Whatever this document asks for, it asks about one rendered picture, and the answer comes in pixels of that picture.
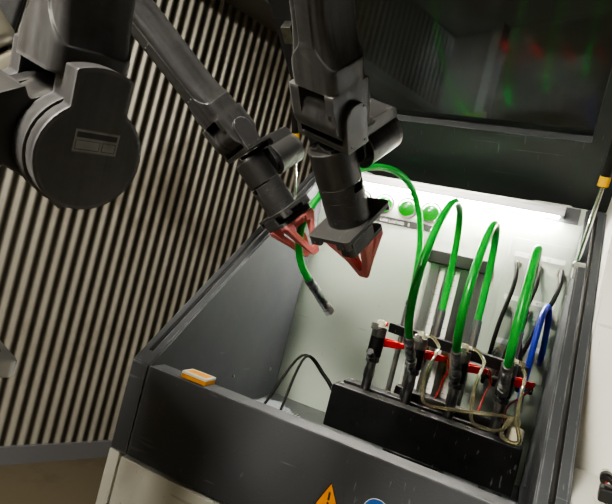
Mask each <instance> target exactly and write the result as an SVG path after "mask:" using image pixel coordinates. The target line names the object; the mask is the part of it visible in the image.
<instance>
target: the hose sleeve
mask: <svg viewBox="0 0 612 504"><path fill-rule="evenodd" d="M311 277H312V276H311ZM304 282H305V283H306V285H307V287H308V288H309V290H310V291H311V292H312V294H313V296H314V297H315V299H316V300H317V302H318V303H319V305H320V306H321V308H322V309H323V310H326V309H328V308H329V307H330V303H329V302H328V300H327V299H326V297H325V295H324V294H323V292H322V291H321V289H320V288H319V286H318V284H317V283H316V281H315V280H314V278H313V277H312V278H311V280H310V281H305V280H304Z"/></svg>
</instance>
